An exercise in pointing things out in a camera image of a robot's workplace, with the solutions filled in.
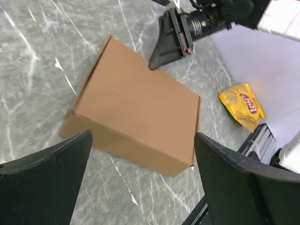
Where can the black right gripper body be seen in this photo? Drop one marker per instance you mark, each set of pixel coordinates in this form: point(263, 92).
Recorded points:
point(194, 26)

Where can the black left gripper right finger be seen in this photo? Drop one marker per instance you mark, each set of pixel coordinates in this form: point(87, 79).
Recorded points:
point(242, 191)

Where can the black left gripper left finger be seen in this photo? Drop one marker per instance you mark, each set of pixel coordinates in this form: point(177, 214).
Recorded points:
point(42, 188)

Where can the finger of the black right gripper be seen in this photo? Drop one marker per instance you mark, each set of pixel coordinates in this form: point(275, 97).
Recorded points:
point(170, 46)

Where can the brown cardboard paper box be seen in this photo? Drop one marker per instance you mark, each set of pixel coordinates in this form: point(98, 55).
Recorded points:
point(146, 117)

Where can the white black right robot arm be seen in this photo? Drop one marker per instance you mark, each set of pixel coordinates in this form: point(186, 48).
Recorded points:
point(279, 17)

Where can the yellow Lays chips bag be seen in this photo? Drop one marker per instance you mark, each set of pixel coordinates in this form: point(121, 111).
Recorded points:
point(243, 105)

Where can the aluminium frame rail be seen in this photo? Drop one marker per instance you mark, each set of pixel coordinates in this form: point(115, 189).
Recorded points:
point(260, 145)

